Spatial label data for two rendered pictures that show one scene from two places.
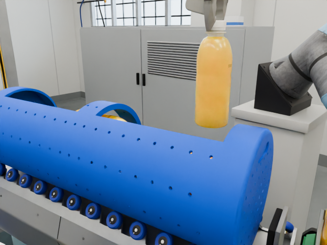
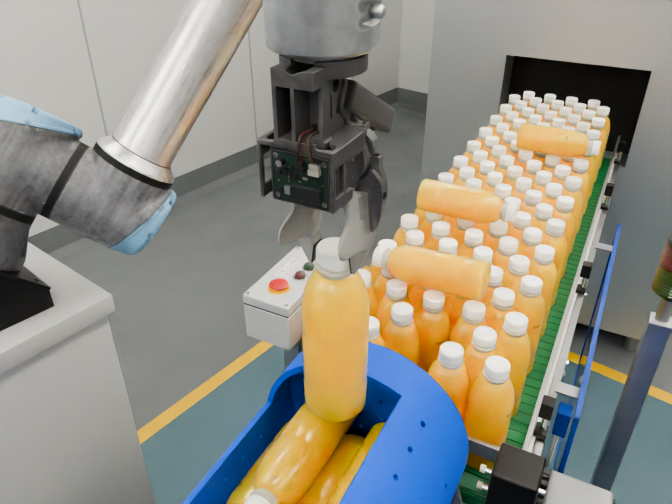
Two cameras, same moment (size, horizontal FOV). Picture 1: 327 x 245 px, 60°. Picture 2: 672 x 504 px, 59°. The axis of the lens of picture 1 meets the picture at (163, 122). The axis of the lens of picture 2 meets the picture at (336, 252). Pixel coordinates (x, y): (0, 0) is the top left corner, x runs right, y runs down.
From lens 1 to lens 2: 0.81 m
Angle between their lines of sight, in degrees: 84
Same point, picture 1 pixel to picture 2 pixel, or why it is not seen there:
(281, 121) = (65, 324)
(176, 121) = not seen: outside the picture
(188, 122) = not seen: outside the picture
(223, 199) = (459, 442)
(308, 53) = (23, 174)
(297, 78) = (19, 230)
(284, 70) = not seen: outside the picture
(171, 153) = (404, 483)
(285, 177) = (109, 403)
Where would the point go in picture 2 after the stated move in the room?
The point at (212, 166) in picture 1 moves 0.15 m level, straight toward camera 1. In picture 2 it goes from (434, 430) to (561, 441)
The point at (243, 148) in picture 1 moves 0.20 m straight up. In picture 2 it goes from (417, 378) to (430, 242)
